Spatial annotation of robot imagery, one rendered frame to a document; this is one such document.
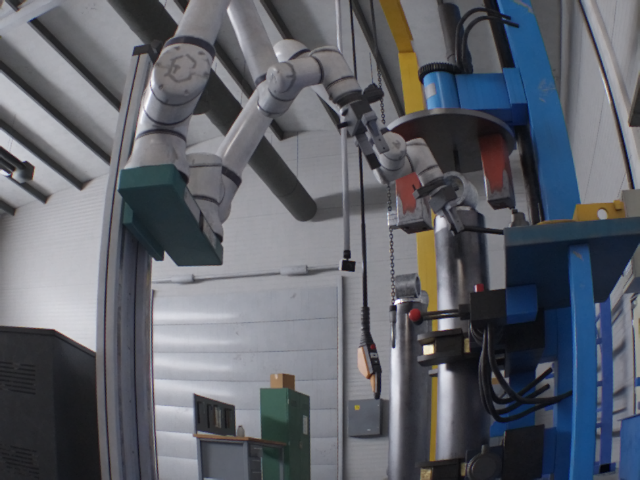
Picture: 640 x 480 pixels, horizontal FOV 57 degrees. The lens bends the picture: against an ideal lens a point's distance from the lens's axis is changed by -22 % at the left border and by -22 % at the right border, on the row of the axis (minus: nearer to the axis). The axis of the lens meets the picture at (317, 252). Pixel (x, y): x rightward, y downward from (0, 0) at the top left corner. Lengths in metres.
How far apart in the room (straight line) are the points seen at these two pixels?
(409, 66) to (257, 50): 4.17
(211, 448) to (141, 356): 6.46
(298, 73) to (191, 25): 0.33
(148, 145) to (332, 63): 0.52
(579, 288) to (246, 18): 1.22
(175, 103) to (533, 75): 1.71
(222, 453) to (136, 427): 6.40
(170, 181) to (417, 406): 2.47
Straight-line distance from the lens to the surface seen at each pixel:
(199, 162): 2.27
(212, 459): 8.49
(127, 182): 1.76
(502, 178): 2.71
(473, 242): 2.64
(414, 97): 5.92
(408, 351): 3.91
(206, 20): 1.83
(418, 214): 2.78
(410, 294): 4.03
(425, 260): 5.36
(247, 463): 8.23
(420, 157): 2.48
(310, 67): 1.84
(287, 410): 9.76
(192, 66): 1.70
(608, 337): 8.39
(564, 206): 2.68
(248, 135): 2.52
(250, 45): 2.02
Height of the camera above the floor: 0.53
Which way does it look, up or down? 18 degrees up
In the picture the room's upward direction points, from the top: straight up
